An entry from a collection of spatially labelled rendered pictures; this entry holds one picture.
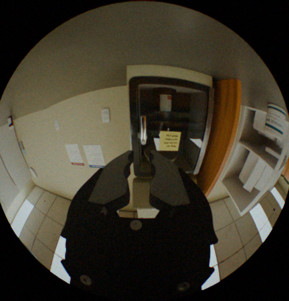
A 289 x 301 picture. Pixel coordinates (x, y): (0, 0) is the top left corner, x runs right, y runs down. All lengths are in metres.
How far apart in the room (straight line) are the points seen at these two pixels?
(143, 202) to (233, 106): 0.54
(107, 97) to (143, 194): 0.72
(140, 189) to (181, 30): 0.52
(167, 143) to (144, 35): 0.33
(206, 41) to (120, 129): 0.78
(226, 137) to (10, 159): 3.18
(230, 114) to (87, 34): 0.45
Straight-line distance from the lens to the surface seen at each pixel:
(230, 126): 0.41
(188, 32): 0.21
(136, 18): 0.18
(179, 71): 0.38
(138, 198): 0.46
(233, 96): 0.42
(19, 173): 2.98
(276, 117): 0.62
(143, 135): 0.29
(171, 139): 0.36
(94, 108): 0.87
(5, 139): 2.88
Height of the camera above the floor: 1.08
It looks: 28 degrees up
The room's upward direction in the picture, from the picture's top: 179 degrees clockwise
